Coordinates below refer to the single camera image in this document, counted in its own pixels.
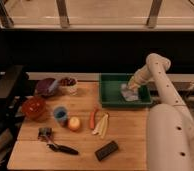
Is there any light blue towel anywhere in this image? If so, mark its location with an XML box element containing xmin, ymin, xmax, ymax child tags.
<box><xmin>120</xmin><ymin>83</ymin><xmax>139</xmax><ymax>102</ymax></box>

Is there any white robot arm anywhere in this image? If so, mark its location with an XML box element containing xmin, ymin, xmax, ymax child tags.
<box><xmin>128</xmin><ymin>53</ymin><xmax>194</xmax><ymax>171</ymax></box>

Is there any green plastic tray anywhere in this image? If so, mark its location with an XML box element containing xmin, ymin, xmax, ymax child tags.
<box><xmin>99</xmin><ymin>73</ymin><xmax>152</xmax><ymax>108</ymax></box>

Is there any orange carrot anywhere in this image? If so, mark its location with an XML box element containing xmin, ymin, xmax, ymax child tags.
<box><xmin>89</xmin><ymin>108</ymin><xmax>98</xmax><ymax>129</ymax></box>

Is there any white bowl of red fruit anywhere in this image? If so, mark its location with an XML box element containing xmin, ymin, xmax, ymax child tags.
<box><xmin>59</xmin><ymin>77</ymin><xmax>77</xmax><ymax>95</ymax></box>

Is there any yellow apple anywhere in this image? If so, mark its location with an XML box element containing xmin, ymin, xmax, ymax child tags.
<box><xmin>68</xmin><ymin>117</ymin><xmax>81</xmax><ymax>131</ymax></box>

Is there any wooden cutting board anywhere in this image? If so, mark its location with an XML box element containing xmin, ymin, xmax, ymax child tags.
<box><xmin>8</xmin><ymin>82</ymin><xmax>148</xmax><ymax>171</ymax></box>

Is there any black rectangular block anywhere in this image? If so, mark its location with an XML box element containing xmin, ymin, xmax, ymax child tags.
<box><xmin>95</xmin><ymin>141</ymin><xmax>119</xmax><ymax>161</ymax></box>

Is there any blue cup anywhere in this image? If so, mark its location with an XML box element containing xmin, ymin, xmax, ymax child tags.
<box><xmin>53</xmin><ymin>106</ymin><xmax>68</xmax><ymax>127</ymax></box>

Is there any purple bowl with spoon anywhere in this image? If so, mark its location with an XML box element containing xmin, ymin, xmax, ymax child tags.
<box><xmin>35</xmin><ymin>78</ymin><xmax>58</xmax><ymax>97</ymax></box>

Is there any black equipment stand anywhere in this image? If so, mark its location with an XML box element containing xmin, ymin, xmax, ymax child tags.
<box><xmin>0</xmin><ymin>64</ymin><xmax>29</xmax><ymax>161</ymax></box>

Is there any black handled peeler tool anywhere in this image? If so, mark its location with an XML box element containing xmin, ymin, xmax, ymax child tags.
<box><xmin>37</xmin><ymin>126</ymin><xmax>80</xmax><ymax>156</ymax></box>

